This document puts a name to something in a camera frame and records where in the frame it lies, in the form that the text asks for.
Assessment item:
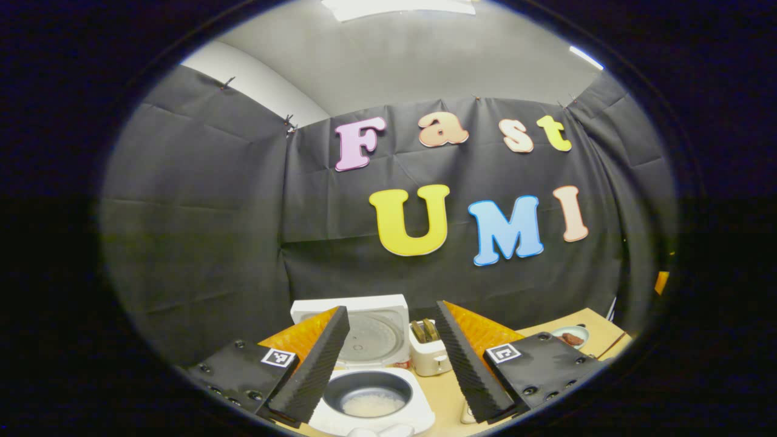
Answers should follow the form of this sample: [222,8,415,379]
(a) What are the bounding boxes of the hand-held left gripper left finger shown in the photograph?
[182,305,351,425]

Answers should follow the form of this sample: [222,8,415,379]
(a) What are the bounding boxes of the white rice cooker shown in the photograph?
[290,294,436,436]

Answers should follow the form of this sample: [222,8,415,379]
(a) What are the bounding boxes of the toasted bread slices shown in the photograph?
[412,319,441,344]

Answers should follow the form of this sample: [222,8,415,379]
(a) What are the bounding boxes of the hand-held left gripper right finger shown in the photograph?
[435,300,599,424]

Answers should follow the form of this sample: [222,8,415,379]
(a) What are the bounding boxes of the pale green plate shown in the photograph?
[551,325,590,350]

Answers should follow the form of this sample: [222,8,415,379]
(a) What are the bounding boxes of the large ceiling light panel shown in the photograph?
[322,0,477,22]

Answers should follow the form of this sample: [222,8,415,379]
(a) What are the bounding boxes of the white toaster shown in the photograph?
[409,319,453,377]

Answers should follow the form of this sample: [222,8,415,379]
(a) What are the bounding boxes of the white rice heap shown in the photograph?
[341,391,406,418]

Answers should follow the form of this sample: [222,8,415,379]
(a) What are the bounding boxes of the black backdrop cloth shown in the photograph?
[100,64,677,368]

